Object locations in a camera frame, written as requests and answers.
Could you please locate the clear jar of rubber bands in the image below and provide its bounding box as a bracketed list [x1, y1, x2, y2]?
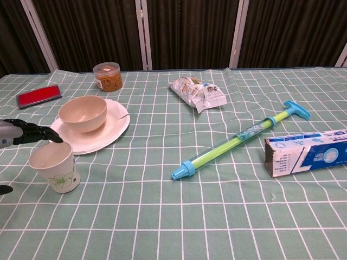
[93, 62, 124, 93]

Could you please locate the black fabric partition panel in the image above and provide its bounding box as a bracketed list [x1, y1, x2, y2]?
[0, 0, 53, 79]
[146, 0, 240, 71]
[237, 0, 347, 69]
[31, 0, 145, 73]

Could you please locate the blue and white toothpaste box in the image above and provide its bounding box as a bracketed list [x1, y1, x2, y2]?
[263, 129, 347, 178]

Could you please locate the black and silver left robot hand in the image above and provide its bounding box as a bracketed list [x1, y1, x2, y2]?
[0, 117, 65, 197]

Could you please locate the green and blue water squirter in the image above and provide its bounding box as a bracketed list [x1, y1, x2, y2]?
[170, 99, 313, 181]

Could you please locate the beige bowl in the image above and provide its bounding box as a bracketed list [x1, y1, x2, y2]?
[58, 96, 108, 134]

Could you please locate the red stamp pad case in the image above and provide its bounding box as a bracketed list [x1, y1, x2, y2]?
[16, 84, 63, 110]

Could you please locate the white paper plate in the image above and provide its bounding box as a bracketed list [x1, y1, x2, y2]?
[49, 98, 131, 156]

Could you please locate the green checked tablecloth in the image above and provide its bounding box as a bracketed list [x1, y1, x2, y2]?
[0, 66, 347, 260]

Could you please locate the white paper cup green flower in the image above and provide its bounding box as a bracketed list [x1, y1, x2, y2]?
[28, 142, 82, 194]

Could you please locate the crumpled white snack bag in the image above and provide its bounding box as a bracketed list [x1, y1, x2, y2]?
[168, 76, 228, 114]

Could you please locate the white partition post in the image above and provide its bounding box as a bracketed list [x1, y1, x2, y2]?
[228, 0, 250, 69]
[134, 0, 153, 71]
[335, 40, 347, 68]
[20, 0, 60, 73]

